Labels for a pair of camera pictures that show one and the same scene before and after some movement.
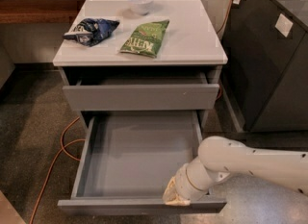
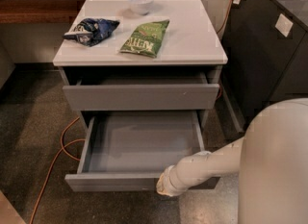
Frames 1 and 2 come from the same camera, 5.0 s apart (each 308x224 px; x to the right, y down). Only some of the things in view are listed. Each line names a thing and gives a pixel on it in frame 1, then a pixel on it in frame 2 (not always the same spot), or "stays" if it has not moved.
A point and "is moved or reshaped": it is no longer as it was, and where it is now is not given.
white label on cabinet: x=284 y=25 stays
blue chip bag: x=90 y=32 stays
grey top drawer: x=150 y=92 stays
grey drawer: x=128 y=161 is moved or reshaped
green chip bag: x=145 y=38 stays
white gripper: x=182 y=182 to x=173 y=177
